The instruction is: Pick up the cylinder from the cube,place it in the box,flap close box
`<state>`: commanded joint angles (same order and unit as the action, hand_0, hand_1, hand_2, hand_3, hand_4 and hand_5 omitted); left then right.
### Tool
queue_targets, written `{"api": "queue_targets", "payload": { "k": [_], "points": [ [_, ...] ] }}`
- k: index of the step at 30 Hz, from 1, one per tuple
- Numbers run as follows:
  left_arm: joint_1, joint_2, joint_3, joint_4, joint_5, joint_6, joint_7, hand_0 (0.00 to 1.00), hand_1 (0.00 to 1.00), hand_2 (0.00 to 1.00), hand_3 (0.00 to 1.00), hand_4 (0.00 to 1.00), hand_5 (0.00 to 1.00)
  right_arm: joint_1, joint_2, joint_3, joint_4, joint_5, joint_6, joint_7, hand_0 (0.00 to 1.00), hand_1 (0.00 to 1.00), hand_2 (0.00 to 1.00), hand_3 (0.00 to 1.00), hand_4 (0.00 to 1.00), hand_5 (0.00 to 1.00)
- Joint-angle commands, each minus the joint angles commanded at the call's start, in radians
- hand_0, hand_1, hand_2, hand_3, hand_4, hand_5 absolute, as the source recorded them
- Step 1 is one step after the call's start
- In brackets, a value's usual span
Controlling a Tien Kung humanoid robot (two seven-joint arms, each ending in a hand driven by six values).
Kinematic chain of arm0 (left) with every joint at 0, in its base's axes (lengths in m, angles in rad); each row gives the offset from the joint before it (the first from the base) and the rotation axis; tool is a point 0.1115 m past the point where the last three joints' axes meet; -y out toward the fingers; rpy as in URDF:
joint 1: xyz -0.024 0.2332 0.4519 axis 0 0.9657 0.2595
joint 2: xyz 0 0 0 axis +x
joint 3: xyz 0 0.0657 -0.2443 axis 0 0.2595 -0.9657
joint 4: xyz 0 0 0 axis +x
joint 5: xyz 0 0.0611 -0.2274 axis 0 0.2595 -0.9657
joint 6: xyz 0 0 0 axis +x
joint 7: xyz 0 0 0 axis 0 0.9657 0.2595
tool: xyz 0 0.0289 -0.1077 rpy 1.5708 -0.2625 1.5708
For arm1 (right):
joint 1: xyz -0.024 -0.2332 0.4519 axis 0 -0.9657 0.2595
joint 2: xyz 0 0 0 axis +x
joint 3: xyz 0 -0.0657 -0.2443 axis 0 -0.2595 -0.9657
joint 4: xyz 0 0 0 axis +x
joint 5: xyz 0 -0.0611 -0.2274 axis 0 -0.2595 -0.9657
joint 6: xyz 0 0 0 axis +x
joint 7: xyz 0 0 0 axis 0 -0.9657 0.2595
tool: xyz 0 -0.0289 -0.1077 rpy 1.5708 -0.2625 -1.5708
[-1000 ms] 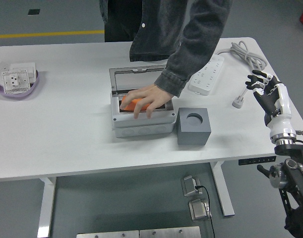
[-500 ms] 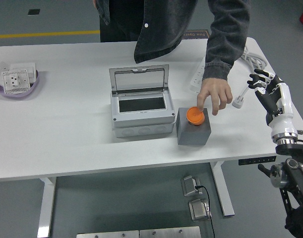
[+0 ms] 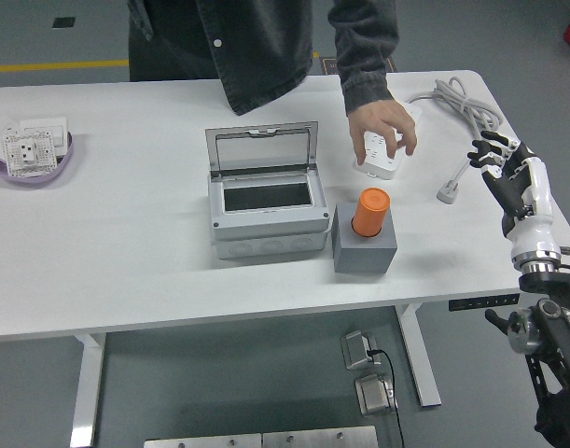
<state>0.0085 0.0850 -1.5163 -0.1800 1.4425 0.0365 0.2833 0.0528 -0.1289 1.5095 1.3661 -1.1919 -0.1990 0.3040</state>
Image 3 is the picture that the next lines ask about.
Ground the person's left hand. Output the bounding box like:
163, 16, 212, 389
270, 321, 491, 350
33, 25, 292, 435
348, 97, 419, 165

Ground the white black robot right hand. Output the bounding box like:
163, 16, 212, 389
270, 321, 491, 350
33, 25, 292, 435
466, 130, 563, 267

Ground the orange cylinder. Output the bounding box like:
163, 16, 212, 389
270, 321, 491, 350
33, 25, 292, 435
351, 187, 392, 238

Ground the grey junction box hinged lid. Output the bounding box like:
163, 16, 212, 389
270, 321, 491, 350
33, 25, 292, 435
204, 120, 331, 261

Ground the grey cube with round hole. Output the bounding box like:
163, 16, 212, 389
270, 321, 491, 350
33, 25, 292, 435
331, 201, 398, 274

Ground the metal floor socket box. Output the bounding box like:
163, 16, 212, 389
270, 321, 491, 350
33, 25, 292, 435
354, 372, 400, 418
339, 329, 382, 372

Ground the white power strip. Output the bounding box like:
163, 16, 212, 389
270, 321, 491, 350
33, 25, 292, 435
356, 103, 424, 181

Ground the dark floor sign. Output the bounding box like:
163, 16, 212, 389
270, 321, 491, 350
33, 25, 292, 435
319, 56, 400, 76

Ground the black table control panel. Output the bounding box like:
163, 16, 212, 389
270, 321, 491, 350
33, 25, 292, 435
448, 293, 521, 313

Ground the person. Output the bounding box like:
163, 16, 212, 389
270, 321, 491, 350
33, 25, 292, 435
127, 0, 335, 117

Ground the purple bowl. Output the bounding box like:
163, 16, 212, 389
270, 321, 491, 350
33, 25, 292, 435
0, 131, 76, 188

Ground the white socket module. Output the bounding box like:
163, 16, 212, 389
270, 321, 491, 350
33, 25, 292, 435
2, 130, 58, 177

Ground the white cover plate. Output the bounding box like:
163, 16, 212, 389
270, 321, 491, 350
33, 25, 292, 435
0, 115, 21, 158

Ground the grey power cord with plug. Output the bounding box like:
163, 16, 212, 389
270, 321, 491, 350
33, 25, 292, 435
404, 77, 504, 205

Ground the black floor cable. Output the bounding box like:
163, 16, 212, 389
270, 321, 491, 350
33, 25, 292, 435
366, 347, 406, 448

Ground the metal base plate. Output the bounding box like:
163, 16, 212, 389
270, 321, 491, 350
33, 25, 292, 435
261, 425, 379, 448
143, 432, 263, 448

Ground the white switch plate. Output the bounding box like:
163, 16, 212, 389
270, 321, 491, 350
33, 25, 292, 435
19, 117, 69, 155

